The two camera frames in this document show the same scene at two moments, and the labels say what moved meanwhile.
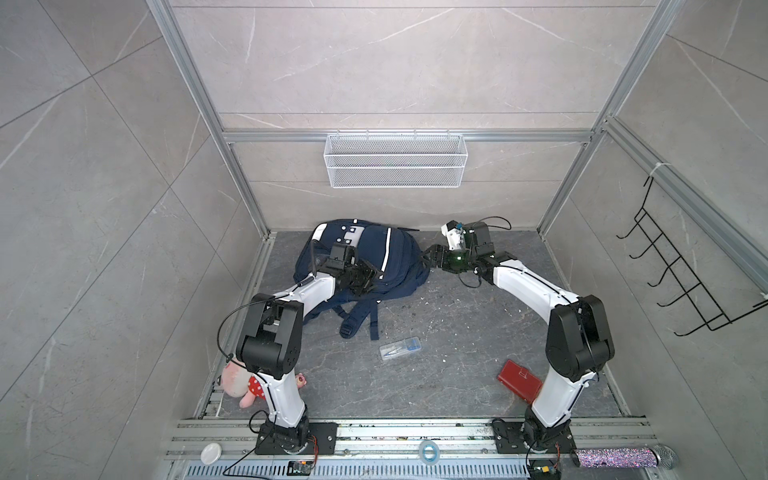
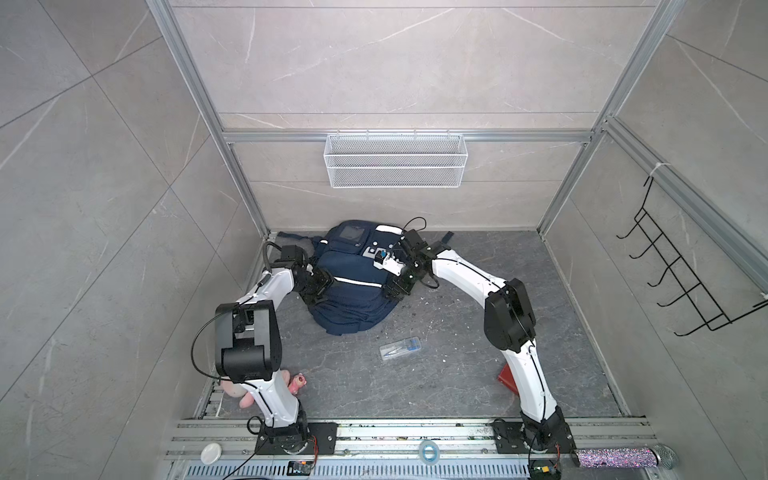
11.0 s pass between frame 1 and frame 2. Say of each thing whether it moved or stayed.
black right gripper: moved
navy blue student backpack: moved
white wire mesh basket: stayed
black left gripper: moved
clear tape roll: stayed
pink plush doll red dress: stayed
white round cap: stayed
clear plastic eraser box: stayed
